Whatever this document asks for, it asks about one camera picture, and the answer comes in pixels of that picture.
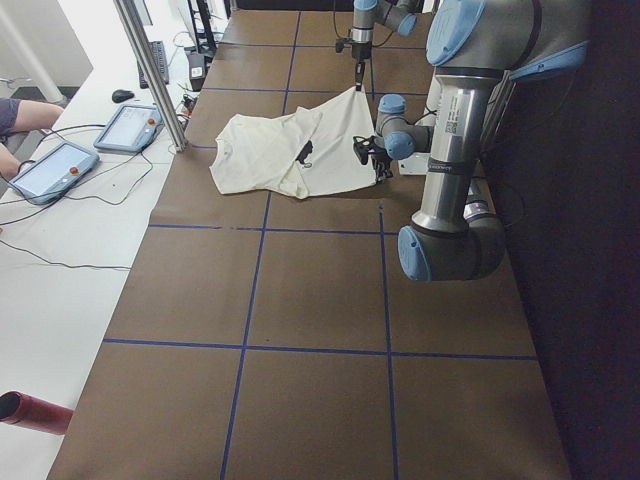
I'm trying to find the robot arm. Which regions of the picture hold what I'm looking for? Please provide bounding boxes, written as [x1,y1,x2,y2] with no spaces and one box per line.
[376,1,591,282]
[348,0,419,91]

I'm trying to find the teach pendant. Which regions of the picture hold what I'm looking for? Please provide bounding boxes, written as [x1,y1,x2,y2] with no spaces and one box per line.
[8,141,99,205]
[94,104,163,153]

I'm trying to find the white long-sleeve t-shirt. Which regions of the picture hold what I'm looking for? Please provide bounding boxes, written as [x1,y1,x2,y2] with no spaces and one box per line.
[210,87,376,199]

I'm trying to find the red cylinder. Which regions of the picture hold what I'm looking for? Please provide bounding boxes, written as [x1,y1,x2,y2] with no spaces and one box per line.
[1,391,74,435]

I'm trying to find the white mounting column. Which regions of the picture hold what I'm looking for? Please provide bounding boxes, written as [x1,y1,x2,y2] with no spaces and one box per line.
[398,74,475,176]

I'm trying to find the black computer mouse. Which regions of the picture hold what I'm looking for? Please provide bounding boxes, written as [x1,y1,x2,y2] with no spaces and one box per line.
[111,89,135,104]

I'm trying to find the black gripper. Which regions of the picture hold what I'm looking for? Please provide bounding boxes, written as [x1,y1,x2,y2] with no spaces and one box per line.
[351,40,371,91]
[369,148,394,183]

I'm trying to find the person forearm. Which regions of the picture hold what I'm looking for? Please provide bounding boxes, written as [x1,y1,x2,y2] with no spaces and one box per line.
[1,97,64,136]

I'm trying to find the black power adapter box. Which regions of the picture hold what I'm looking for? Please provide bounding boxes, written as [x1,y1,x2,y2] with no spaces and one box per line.
[187,51,207,92]

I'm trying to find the far teach pendant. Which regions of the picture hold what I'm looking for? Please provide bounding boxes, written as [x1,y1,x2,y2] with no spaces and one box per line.
[94,104,163,153]

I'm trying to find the black keyboard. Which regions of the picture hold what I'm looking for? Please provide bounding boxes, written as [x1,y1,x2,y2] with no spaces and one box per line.
[137,40,170,89]

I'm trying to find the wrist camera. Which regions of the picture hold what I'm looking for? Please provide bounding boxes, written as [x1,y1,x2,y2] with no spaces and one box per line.
[335,37,352,53]
[353,136,376,165]

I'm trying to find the aluminium frame post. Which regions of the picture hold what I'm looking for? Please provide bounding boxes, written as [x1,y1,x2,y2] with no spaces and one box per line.
[114,0,187,152]

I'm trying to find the near teach pendant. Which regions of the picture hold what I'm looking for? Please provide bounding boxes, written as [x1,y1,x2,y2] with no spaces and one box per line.
[8,141,99,205]

